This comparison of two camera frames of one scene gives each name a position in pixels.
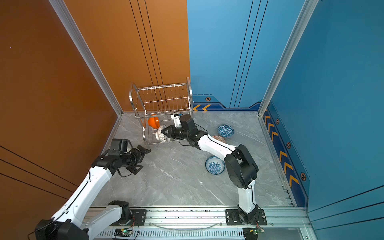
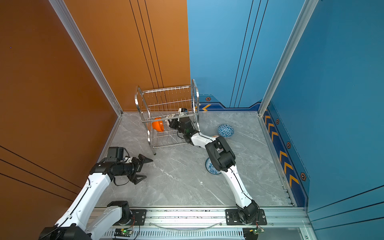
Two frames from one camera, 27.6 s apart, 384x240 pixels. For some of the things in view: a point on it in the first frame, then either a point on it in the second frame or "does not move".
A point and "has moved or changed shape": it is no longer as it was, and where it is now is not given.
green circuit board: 122,233 does not move
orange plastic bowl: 154,122 has moved or changed shape
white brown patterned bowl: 160,136 → 168,117
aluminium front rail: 280,223 does not move
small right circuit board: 257,231 does not move
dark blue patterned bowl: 226,130 does not move
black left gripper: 140,157 → 139,166
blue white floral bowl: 214,165 does not move
